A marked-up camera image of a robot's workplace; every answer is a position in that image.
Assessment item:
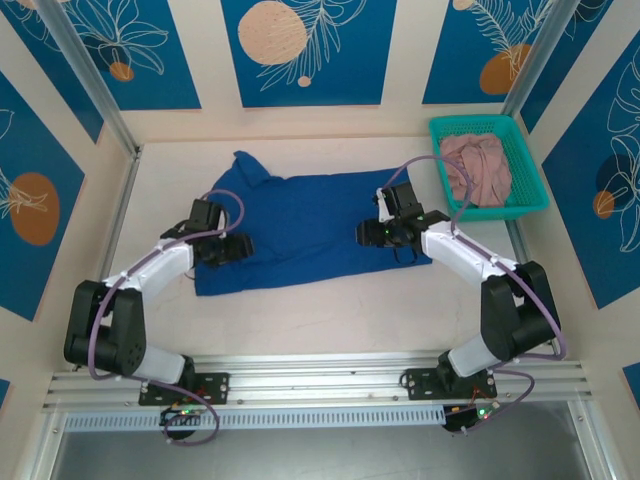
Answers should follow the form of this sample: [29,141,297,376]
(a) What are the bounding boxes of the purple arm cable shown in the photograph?
[88,188,246,446]
[379,154,569,436]

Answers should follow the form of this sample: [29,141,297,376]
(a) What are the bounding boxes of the grey slotted cable duct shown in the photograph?
[62,404,449,432]

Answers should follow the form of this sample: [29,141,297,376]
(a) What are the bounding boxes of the aluminium corner post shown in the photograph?
[35,0,144,162]
[501,0,586,121]

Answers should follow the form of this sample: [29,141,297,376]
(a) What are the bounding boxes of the aluminium frame leg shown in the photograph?
[567,399,626,480]
[14,409,66,480]

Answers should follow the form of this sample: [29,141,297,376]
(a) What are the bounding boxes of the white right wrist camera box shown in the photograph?
[374,187,396,224]

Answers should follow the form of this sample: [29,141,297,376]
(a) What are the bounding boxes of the pink crumpled cloth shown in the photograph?
[438,132,515,209]

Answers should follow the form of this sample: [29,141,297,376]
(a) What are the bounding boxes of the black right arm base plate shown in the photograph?
[402,367,499,401]

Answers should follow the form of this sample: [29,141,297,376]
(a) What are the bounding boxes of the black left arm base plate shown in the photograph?
[138,372,232,406]

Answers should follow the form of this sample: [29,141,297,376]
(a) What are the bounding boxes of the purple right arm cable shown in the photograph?
[379,154,569,436]

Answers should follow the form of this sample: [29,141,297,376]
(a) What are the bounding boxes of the aluminium mounting rail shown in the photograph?
[42,352,594,412]

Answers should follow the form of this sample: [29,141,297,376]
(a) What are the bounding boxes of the blue t-shirt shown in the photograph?
[192,149,434,297]

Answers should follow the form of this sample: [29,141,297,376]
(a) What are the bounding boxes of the teal plastic mesh basket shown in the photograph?
[428,114,551,223]

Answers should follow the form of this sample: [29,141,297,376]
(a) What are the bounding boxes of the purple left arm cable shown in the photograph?
[88,188,246,446]

